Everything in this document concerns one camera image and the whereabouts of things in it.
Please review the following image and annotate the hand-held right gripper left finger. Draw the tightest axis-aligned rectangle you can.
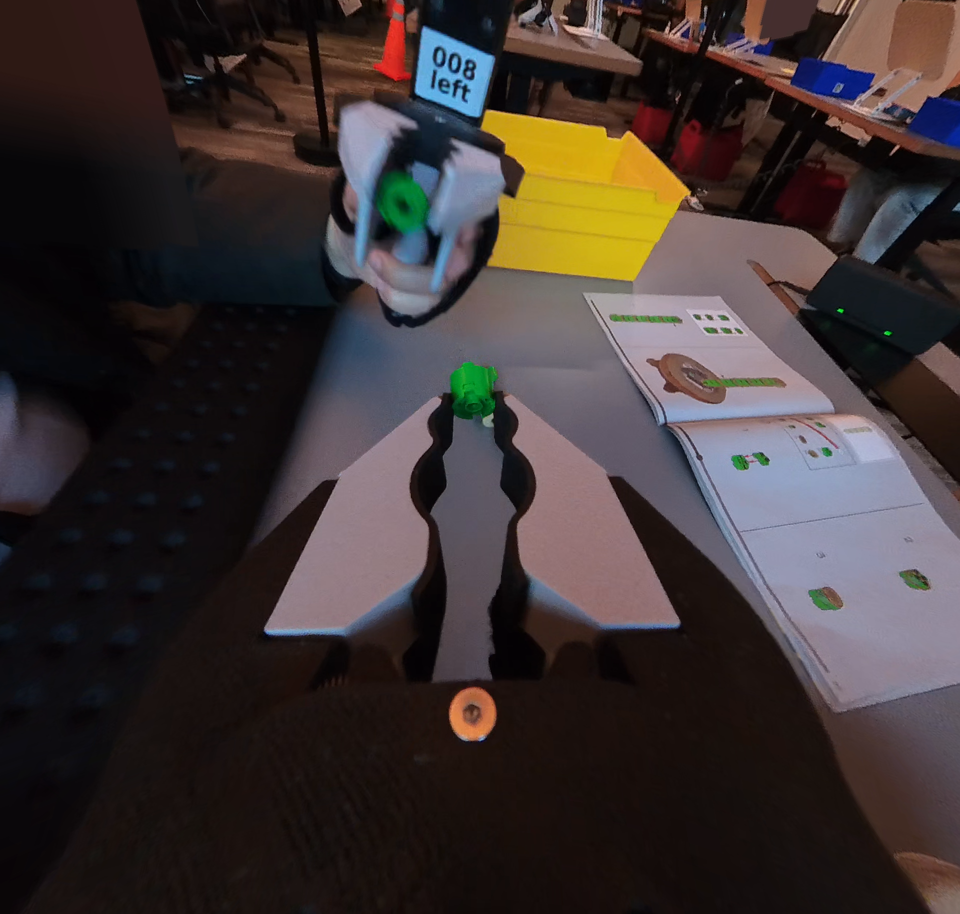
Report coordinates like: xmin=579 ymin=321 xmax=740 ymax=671
xmin=262 ymin=395 xmax=453 ymax=677

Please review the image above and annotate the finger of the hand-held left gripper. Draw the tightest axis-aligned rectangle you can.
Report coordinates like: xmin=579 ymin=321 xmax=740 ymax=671
xmin=429 ymin=141 xmax=507 ymax=293
xmin=337 ymin=100 xmax=417 ymax=269

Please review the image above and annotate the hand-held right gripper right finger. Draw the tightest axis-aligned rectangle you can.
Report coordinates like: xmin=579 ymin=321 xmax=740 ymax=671
xmin=489 ymin=395 xmax=681 ymax=677

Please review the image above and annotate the green brick bamboo stalk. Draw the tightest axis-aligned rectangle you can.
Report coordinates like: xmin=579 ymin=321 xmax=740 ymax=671
xmin=375 ymin=170 xmax=432 ymax=229

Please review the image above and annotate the green round stalk segment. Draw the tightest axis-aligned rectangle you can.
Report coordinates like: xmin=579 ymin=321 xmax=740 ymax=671
xmin=448 ymin=361 xmax=499 ymax=429

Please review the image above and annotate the person's left forearm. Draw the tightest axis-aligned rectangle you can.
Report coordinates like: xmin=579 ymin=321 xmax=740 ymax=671
xmin=172 ymin=147 xmax=342 ymax=309

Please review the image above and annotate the grey desk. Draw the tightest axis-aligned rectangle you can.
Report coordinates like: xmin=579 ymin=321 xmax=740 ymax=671
xmin=251 ymin=209 xmax=960 ymax=866

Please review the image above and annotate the orange traffic cone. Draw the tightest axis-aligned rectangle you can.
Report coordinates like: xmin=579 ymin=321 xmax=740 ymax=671
xmin=372 ymin=0 xmax=412 ymax=81

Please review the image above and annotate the yellow plastic bin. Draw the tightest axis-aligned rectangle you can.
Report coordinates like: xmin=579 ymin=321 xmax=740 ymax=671
xmin=480 ymin=110 xmax=691 ymax=219
xmin=491 ymin=205 xmax=680 ymax=244
xmin=491 ymin=250 xmax=661 ymax=282
xmin=491 ymin=227 xmax=669 ymax=264

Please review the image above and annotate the grey background table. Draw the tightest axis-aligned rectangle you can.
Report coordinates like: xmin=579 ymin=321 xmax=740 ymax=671
xmin=502 ymin=17 xmax=645 ymax=116

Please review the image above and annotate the black office chair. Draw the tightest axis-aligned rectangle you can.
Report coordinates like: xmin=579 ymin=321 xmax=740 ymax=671
xmin=172 ymin=0 xmax=301 ymax=128

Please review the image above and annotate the open instruction booklet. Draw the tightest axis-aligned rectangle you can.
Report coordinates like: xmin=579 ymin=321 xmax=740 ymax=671
xmin=583 ymin=291 xmax=960 ymax=713

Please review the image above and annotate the red container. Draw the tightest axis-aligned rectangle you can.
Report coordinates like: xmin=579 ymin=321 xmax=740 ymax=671
xmin=776 ymin=160 xmax=849 ymax=229
xmin=671 ymin=120 xmax=744 ymax=180

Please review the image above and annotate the blue plastic bin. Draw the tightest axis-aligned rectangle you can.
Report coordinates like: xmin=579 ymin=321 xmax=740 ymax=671
xmin=792 ymin=57 xmax=875 ymax=98
xmin=907 ymin=96 xmax=960 ymax=146

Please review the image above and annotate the black device with green lights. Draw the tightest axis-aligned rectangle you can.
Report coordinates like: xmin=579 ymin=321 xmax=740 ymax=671
xmin=798 ymin=255 xmax=960 ymax=386

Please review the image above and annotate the long wooden table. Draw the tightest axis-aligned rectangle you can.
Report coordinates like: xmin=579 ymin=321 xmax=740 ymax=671
xmin=645 ymin=25 xmax=960 ymax=161

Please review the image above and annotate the beige chair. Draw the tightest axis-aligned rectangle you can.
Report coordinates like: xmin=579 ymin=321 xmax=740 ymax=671
xmin=888 ymin=0 xmax=954 ymax=79

